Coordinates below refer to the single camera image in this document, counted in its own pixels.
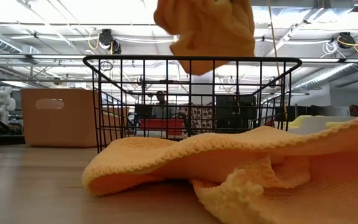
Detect white plastic basket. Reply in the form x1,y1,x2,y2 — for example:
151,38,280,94
286,115,358,136

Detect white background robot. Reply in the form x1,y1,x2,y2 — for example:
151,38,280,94
0,86,17,125

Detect orange microfiber towel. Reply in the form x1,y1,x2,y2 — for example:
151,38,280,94
153,0,256,77
81,114,358,224

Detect yellow hanging cable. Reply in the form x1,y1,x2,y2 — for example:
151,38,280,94
267,0,288,122

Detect orange plastic basket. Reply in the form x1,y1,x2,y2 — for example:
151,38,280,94
20,88,131,148

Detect person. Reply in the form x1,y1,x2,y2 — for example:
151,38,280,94
152,90,175,119

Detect red plastic bin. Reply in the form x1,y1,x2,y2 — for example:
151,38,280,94
138,118,186,136

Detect yellow microfiber towel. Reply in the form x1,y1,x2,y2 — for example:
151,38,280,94
324,121,356,129
286,114,314,129

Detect black ceiling cable reel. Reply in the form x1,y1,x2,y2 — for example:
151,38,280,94
337,31,356,50
98,28,122,55

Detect black wire basket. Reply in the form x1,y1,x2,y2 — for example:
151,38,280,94
82,55,303,153

